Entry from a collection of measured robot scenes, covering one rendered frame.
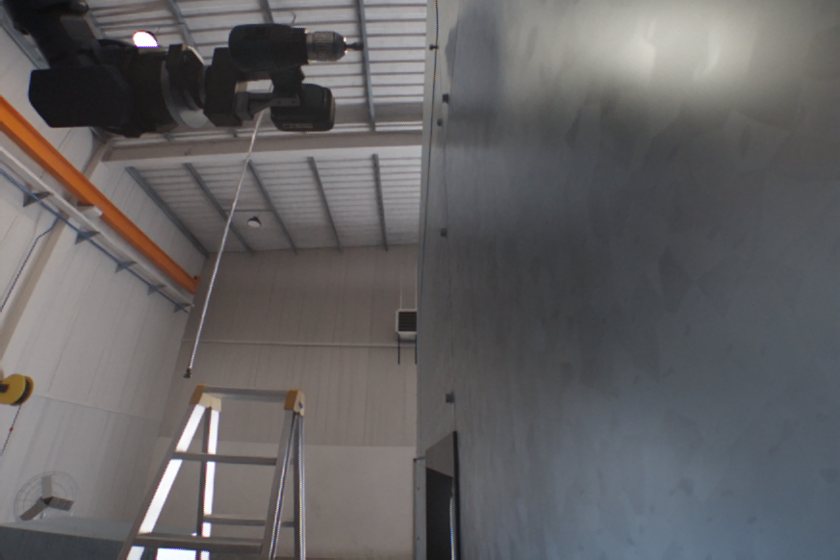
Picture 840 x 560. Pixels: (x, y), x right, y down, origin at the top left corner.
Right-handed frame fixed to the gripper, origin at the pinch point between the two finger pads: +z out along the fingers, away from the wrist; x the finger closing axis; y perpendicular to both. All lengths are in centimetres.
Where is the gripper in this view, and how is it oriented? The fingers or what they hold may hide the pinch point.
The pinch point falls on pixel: (288, 86)
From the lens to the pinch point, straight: 73.8
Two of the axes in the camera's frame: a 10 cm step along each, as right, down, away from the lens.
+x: -0.1, 9.8, -2.0
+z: 10.0, 0.1, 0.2
